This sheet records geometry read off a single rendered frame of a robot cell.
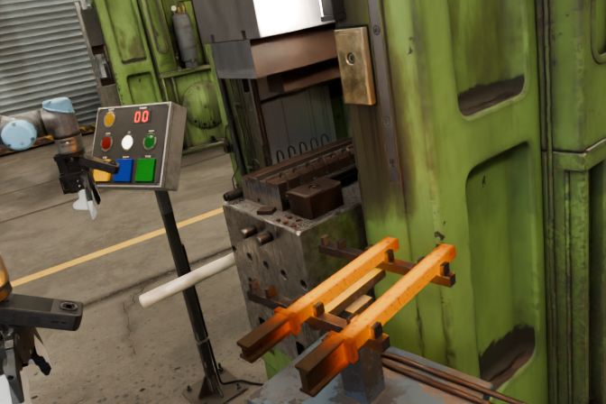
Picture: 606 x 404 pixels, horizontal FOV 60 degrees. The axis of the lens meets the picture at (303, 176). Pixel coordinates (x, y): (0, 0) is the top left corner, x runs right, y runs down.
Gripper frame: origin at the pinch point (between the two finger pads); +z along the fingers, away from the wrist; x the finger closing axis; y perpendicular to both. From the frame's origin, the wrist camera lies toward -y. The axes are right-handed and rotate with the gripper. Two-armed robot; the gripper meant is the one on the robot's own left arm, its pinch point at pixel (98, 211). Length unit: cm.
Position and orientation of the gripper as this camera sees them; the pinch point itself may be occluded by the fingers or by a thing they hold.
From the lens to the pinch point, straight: 173.0
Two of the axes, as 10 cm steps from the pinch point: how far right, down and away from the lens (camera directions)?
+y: -9.5, 2.4, -2.1
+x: 2.7, 2.6, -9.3
